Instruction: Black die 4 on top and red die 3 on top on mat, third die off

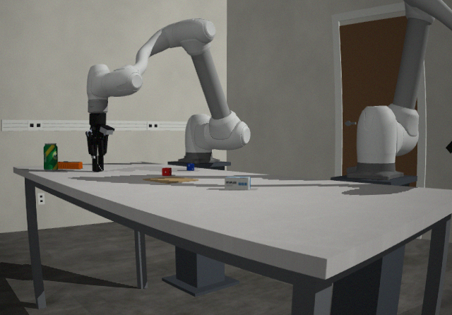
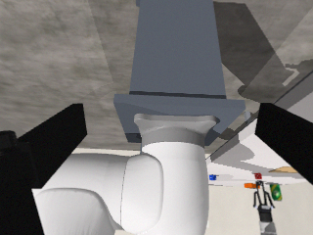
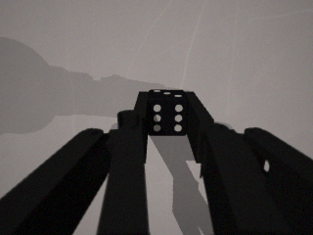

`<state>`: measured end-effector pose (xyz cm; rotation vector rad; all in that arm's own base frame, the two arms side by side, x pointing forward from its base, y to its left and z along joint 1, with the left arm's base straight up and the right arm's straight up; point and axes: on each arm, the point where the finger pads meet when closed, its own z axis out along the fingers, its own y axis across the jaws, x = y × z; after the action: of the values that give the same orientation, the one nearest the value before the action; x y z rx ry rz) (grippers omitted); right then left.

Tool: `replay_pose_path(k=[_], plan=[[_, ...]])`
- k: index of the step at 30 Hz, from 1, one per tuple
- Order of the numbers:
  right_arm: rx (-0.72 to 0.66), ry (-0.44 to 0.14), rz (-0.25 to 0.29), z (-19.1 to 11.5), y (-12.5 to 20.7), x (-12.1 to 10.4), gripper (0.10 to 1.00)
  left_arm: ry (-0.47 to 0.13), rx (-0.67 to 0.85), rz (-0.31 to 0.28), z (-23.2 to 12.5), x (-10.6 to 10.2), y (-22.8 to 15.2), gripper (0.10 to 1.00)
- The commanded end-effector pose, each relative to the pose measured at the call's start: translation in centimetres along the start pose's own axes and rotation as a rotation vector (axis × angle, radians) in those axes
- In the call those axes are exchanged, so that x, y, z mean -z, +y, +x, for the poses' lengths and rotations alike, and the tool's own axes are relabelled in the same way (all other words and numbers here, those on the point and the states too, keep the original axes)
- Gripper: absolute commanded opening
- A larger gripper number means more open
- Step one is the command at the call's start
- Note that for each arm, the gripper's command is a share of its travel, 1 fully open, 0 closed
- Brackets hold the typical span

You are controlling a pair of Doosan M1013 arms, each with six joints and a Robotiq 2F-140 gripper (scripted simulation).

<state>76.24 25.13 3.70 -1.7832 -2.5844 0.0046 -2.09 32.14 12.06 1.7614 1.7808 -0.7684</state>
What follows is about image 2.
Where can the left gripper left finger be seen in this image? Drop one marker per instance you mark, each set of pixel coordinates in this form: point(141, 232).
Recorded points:
point(29, 162)

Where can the red die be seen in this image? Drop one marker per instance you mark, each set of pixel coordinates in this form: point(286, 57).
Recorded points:
point(257, 176)

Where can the tan flat mat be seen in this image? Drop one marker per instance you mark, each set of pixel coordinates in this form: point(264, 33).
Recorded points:
point(287, 169)

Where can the blue die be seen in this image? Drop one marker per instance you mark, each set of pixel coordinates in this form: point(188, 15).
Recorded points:
point(212, 177)

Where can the green soda can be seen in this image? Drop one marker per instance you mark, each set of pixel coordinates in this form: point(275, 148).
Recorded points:
point(275, 191)

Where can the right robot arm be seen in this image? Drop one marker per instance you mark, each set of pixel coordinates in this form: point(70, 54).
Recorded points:
point(267, 227)

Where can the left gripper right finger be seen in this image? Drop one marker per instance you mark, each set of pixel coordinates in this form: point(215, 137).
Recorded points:
point(289, 136)

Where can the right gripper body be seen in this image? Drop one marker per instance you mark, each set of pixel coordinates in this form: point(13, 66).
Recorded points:
point(264, 216)

